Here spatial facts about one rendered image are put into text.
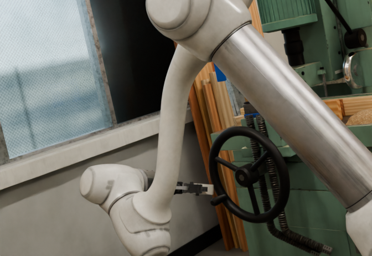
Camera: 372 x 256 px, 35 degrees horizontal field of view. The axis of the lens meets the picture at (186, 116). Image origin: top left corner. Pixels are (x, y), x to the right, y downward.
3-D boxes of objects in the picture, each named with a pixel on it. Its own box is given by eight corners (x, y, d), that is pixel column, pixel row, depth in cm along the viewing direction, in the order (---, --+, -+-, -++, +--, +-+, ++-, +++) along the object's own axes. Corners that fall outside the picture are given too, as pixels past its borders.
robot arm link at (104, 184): (116, 186, 159) (137, 221, 151) (67, 183, 149) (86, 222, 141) (135, 157, 155) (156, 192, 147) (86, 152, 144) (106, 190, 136)
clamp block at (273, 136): (244, 148, 178) (238, 119, 177) (270, 137, 187) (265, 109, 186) (283, 147, 167) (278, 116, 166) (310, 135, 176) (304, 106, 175)
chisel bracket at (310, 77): (284, 96, 189) (279, 70, 188) (308, 88, 198) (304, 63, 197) (303, 94, 183) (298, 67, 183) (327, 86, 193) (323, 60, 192)
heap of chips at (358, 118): (342, 125, 165) (340, 115, 164) (363, 115, 173) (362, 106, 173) (370, 123, 158) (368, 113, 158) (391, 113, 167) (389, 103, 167)
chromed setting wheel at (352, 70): (344, 93, 187) (337, 55, 185) (363, 86, 195) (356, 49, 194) (352, 92, 185) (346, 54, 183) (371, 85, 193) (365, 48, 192)
